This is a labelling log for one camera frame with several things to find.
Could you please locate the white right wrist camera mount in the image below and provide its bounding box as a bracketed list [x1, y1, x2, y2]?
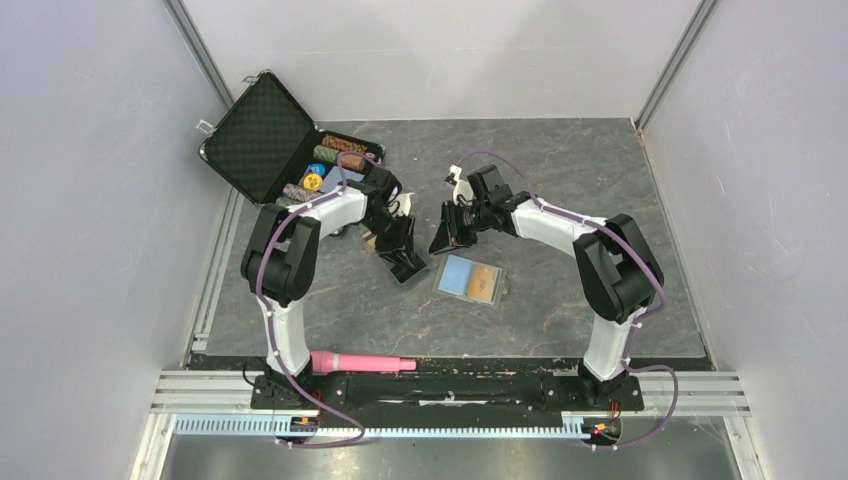
[445, 165, 474, 205]

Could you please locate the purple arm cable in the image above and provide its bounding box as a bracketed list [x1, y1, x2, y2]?
[254, 150, 382, 450]
[457, 149, 680, 450]

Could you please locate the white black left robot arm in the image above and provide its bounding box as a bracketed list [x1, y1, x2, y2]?
[241, 167, 426, 408]

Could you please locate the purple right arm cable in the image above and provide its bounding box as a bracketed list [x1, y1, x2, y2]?
[457, 149, 680, 450]

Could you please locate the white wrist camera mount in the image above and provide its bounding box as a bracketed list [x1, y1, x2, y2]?
[445, 165, 474, 205]
[391, 192, 414, 216]

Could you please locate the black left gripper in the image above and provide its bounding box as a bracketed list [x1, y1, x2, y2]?
[361, 210, 416, 269]

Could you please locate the pink cylindrical marker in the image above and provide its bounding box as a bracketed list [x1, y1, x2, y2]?
[311, 351, 417, 374]

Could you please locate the clear acrylic card tray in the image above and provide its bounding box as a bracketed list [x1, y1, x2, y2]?
[362, 230, 378, 254]

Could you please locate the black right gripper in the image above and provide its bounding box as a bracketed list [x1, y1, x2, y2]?
[430, 199, 492, 254]

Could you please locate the beige card holder wallet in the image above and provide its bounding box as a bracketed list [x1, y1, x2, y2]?
[432, 255, 511, 308]

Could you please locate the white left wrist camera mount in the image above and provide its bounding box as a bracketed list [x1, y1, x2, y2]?
[391, 192, 414, 216]

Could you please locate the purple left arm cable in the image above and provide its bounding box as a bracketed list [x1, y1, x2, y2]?
[254, 150, 382, 450]

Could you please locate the black poker chip case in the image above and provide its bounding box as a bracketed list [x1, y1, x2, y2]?
[199, 69, 386, 205]

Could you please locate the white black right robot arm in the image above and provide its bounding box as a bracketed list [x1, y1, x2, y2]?
[429, 165, 663, 408]

